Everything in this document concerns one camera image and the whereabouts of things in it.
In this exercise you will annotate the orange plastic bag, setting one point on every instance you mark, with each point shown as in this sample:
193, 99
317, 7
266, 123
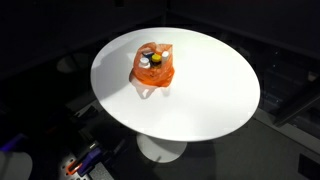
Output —
153, 76

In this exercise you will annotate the blue white box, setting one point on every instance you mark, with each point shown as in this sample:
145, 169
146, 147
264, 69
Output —
148, 53

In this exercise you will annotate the yellow capped bottle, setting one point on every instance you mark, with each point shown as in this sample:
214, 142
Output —
156, 59

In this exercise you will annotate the white capped bottle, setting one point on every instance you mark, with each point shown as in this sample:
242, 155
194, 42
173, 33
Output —
165, 55
144, 62

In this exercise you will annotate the orange purple clamp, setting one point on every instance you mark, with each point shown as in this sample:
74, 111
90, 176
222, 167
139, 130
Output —
85, 161

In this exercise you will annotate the dark diagonal beam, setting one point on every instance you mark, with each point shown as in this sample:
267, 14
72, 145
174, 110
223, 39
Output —
296, 105

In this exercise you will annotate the white rounded object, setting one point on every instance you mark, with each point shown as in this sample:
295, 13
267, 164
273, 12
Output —
15, 166

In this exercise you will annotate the white table pedestal base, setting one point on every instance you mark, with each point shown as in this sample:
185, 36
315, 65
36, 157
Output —
161, 150

